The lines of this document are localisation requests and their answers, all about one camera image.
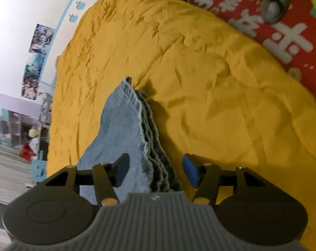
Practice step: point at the red printed blanket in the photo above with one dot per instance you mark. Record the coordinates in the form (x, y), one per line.
(275, 21)

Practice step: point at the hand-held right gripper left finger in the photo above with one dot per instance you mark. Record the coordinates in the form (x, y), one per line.
(123, 167)

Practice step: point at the blue-grey towel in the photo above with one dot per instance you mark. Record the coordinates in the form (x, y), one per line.
(126, 136)

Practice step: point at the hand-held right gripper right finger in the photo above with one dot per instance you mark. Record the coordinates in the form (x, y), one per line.
(191, 169)

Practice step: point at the white board with blue frame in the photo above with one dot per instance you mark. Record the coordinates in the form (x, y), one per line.
(69, 18)

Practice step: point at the red and white doll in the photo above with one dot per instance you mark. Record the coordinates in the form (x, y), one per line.
(29, 146)

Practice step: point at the wall poster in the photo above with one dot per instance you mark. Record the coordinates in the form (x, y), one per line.
(31, 78)
(41, 39)

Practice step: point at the yellow blanket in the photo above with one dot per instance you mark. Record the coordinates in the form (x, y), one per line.
(189, 89)

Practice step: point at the purple shelf unit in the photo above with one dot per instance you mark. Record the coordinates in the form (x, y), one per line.
(14, 120)

